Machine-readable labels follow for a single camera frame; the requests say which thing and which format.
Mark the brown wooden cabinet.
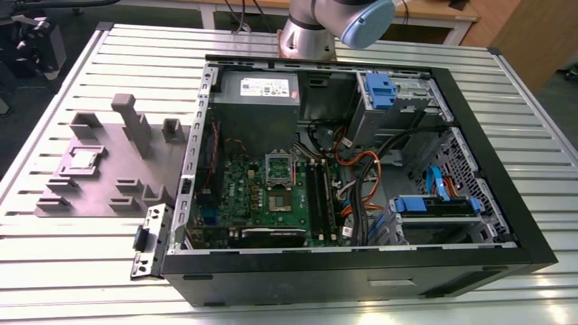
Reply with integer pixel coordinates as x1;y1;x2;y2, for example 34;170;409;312
459;0;578;91

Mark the red black fan wire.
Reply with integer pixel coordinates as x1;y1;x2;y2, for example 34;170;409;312
203;121;222;196

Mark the silver drive cage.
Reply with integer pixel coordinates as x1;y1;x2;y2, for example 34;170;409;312
347;70;454;150

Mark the red data wire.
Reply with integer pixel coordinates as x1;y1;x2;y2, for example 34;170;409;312
443;176;461;201

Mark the hard disk in blue carrier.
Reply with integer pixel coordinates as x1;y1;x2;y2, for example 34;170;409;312
393;196;482;218

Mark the black thick cable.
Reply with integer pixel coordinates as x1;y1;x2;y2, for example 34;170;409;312
351;124;449;245

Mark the wooden desk white frame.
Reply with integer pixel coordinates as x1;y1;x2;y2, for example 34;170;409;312
390;0;481;47

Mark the CPU socket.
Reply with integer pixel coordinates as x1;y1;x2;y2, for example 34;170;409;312
267;190;301;213

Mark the metal socket cover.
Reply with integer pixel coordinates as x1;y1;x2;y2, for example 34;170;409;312
265;148;301;191

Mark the silver disk bay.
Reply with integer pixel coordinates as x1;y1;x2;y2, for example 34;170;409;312
387;194;515;247

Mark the blue data wire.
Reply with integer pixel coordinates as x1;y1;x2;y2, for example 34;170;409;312
426;165;454;203

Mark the yellow wire bundle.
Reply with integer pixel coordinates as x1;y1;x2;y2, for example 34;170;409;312
293;141;329;160

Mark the green motherboard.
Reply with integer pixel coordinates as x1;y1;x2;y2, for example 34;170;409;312
186;158;345;248

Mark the black RAM slot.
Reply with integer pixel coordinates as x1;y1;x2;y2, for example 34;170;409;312
303;158;321;240

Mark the grey power supply unit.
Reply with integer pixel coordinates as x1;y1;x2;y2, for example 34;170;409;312
211;70;303;160

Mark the black graphics card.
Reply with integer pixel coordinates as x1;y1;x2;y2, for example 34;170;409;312
186;225;311;251

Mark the black PC case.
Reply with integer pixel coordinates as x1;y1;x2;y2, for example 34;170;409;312
130;53;560;308

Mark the orange wire bundle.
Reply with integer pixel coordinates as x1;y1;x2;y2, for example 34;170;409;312
334;150;386;219

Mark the wire locking lever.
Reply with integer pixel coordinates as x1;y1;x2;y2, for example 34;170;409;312
291;150;303;192

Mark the grey plastic parts rack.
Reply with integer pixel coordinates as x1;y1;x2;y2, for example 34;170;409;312
34;93;194;218

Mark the CPU with silver lid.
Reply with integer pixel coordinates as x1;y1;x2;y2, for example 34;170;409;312
66;150;99;170

